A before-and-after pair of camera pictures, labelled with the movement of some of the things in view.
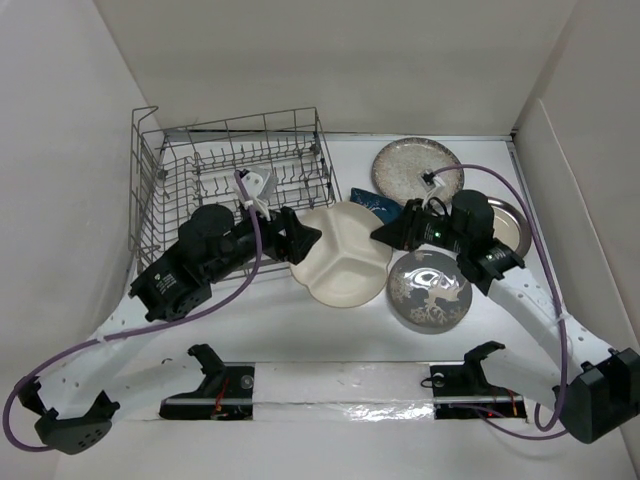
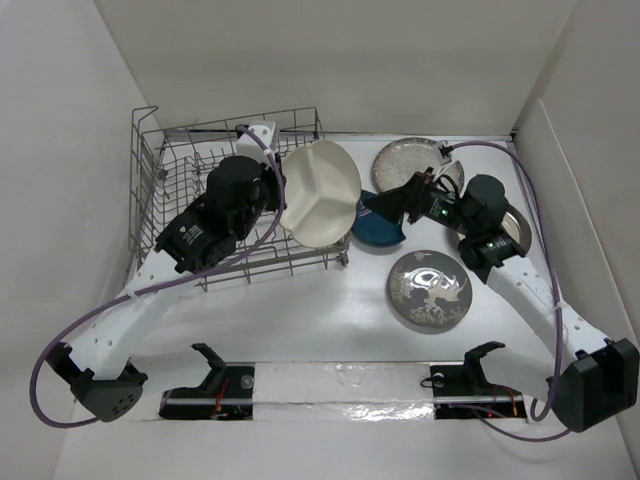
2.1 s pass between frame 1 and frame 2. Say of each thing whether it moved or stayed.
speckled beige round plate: stayed
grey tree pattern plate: stayed
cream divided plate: moved
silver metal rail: stayed
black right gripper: moved
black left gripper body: moved
